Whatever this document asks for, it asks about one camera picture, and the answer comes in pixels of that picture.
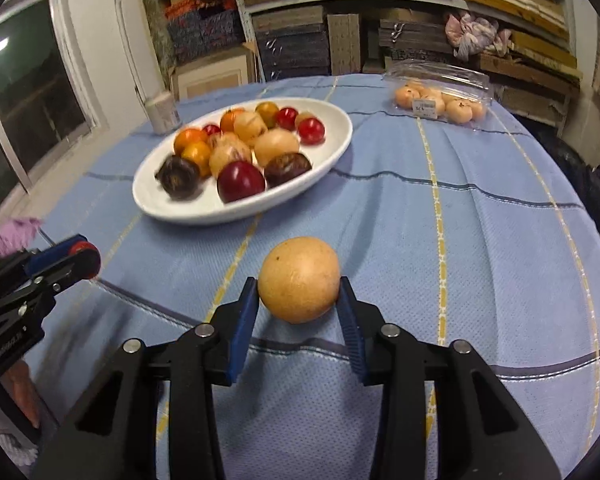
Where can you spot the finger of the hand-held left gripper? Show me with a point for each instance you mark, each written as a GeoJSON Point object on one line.
{"type": "Point", "coordinates": [87, 266]}
{"type": "Point", "coordinates": [50, 255]}

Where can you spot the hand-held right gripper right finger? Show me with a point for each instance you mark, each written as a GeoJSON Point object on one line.
{"type": "Point", "coordinates": [352, 335]}

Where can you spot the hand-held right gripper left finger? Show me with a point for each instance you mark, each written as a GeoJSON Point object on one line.
{"type": "Point", "coordinates": [242, 330]}

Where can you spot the white plate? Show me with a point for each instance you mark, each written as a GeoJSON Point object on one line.
{"type": "Point", "coordinates": [205, 207]}

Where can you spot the dark water chestnut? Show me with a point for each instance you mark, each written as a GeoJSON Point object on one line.
{"type": "Point", "coordinates": [286, 167]}
{"type": "Point", "coordinates": [180, 175]}

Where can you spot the dark red plum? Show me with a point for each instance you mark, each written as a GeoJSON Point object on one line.
{"type": "Point", "coordinates": [240, 181]}

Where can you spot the yellow tomato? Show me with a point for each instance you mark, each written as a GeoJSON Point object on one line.
{"type": "Point", "coordinates": [200, 155]}
{"type": "Point", "coordinates": [267, 111]}

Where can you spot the large mandarin orange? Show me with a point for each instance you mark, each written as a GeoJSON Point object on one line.
{"type": "Point", "coordinates": [187, 137]}

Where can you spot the speckled pink passion fruit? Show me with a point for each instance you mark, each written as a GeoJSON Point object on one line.
{"type": "Point", "coordinates": [227, 152]}

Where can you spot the small mandarin orange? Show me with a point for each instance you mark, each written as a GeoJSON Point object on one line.
{"type": "Point", "coordinates": [228, 121]}

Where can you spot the small tan longan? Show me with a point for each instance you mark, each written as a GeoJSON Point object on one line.
{"type": "Point", "coordinates": [305, 117]}

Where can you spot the pink printed cloth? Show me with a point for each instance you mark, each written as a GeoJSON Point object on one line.
{"type": "Point", "coordinates": [10, 235]}

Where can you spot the blue striped tablecloth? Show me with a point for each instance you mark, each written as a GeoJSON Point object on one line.
{"type": "Point", "coordinates": [455, 260]}

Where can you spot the white drink can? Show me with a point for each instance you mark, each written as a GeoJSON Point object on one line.
{"type": "Point", "coordinates": [162, 110]}

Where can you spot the white framed window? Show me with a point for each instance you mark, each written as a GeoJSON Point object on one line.
{"type": "Point", "coordinates": [30, 75]}

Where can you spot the white board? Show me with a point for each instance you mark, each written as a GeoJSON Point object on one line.
{"type": "Point", "coordinates": [130, 45]}

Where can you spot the framed picture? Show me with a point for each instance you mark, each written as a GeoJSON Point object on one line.
{"type": "Point", "coordinates": [212, 77]}

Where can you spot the group of small pale oranges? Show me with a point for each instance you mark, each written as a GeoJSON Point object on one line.
{"type": "Point", "coordinates": [455, 109]}

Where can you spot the marbled panel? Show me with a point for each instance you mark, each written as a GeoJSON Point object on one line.
{"type": "Point", "coordinates": [155, 25]}

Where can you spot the blue patterned fabric boxes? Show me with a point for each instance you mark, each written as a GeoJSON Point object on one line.
{"type": "Point", "coordinates": [205, 30]}

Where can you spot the clear plastic clamshell box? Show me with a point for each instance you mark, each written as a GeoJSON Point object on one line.
{"type": "Point", "coordinates": [445, 72]}

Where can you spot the orange patterned box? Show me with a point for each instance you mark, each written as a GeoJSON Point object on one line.
{"type": "Point", "coordinates": [200, 7]}

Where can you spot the stack of dark grey boxes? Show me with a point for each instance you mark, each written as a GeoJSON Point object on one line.
{"type": "Point", "coordinates": [290, 45]}

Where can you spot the perforated brown board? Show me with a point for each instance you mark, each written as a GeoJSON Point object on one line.
{"type": "Point", "coordinates": [344, 42]}

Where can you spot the dark brown wooden boxes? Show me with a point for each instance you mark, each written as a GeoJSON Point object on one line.
{"type": "Point", "coordinates": [410, 40]}

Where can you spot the pink plastic bag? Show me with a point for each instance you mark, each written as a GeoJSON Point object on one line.
{"type": "Point", "coordinates": [475, 32]}

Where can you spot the white metal shelf rack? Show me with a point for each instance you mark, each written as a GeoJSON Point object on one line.
{"type": "Point", "coordinates": [360, 2]}

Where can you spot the pile of yellow flat boxes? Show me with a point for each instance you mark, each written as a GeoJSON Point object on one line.
{"type": "Point", "coordinates": [535, 42]}

